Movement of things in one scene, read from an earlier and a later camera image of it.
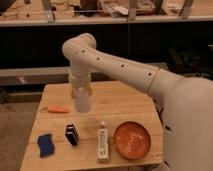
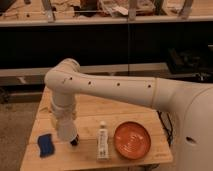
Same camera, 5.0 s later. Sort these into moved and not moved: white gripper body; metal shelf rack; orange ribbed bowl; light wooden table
Moved: white gripper body
Not moved: metal shelf rack; light wooden table; orange ribbed bowl
